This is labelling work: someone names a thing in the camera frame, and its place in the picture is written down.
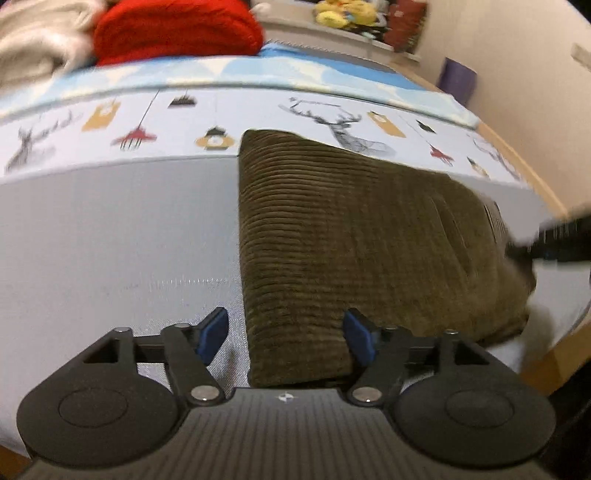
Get brown corduroy pants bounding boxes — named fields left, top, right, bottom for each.
left=238, top=130, right=536, bottom=388

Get patterned white bed sheet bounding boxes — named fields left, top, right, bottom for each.
left=0, top=85, right=591, bottom=455

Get purple yoga mat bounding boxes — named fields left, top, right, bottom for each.
left=436, top=58, right=478, bottom=107

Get dark red cushion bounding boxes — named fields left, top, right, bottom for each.
left=384, top=0, right=429, bottom=54

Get light blue patterned blanket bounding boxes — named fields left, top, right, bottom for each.
left=1, top=43, right=480, bottom=128

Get yellow plush toy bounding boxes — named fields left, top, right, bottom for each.
left=312, top=0, right=378, bottom=29

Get red knitted blanket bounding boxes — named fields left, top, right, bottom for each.
left=93, top=1, right=264, bottom=66

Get cream folded blanket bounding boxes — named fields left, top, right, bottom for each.
left=1, top=1, right=108, bottom=91

